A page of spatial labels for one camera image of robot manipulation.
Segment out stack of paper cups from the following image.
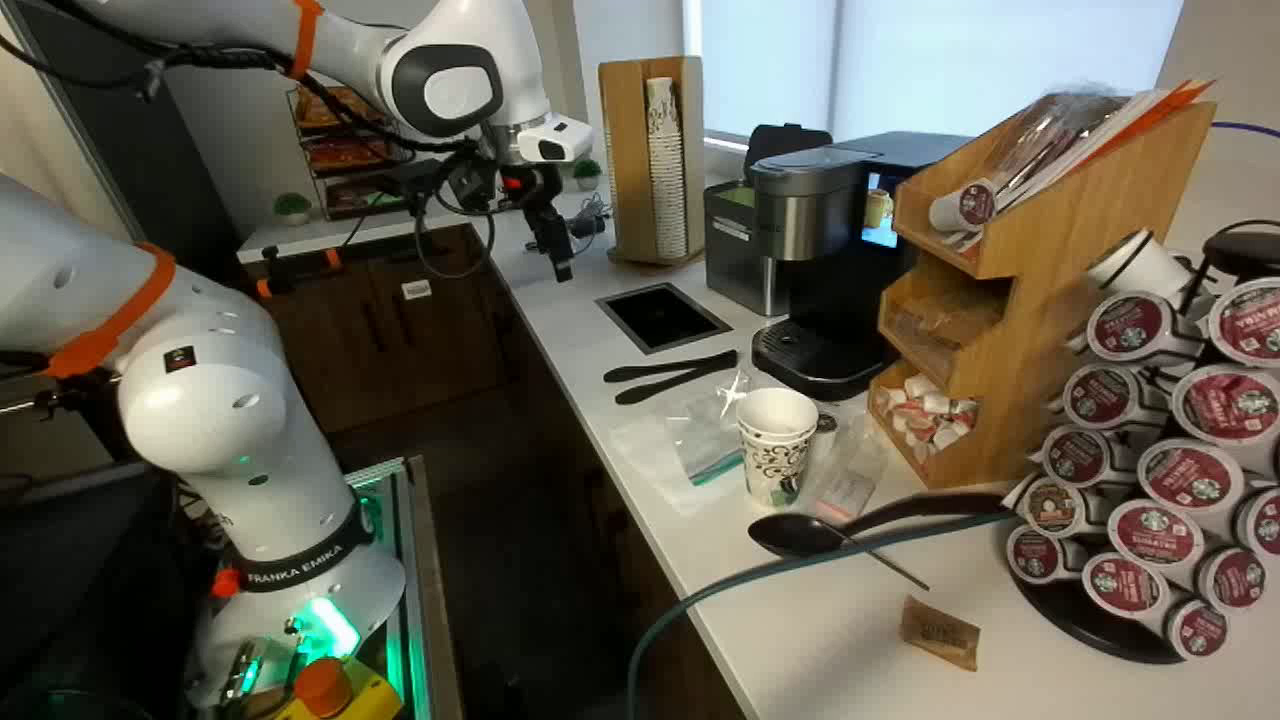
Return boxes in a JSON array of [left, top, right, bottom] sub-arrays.
[[649, 74, 683, 260]]

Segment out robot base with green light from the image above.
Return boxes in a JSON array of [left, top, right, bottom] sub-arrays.
[[183, 457, 458, 720]]

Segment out black serving spoon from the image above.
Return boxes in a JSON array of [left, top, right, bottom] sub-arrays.
[[748, 492, 1009, 556]]

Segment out patterned paper cup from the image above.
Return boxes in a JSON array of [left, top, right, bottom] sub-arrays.
[[735, 387, 818, 508]]

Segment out countertop trash chute frame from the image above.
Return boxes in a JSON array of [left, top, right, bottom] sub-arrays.
[[598, 284, 724, 354]]

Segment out black plastic tongs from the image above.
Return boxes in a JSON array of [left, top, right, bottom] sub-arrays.
[[604, 349, 738, 402]]

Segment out green cable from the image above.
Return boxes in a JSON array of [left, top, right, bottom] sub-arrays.
[[620, 510, 1011, 720]]

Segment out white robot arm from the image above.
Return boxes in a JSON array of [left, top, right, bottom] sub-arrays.
[[0, 0, 593, 663]]

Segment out clear plastic bag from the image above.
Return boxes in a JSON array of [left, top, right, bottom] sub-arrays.
[[620, 387, 884, 521]]

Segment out brown sugar packet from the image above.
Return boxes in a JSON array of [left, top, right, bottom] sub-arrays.
[[898, 594, 978, 670]]

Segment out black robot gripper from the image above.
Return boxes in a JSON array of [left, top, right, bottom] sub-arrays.
[[513, 165, 577, 284]]

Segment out black coffee machine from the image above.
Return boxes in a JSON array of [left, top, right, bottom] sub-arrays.
[[748, 132, 959, 400]]

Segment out wooden cup dispenser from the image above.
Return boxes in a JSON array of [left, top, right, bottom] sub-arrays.
[[597, 57, 703, 264]]

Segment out coffee pod carousel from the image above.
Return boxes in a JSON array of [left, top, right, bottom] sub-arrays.
[[1000, 220, 1280, 663]]

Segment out wooden condiment organizer rack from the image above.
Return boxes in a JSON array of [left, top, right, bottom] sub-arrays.
[[870, 92, 1215, 486]]

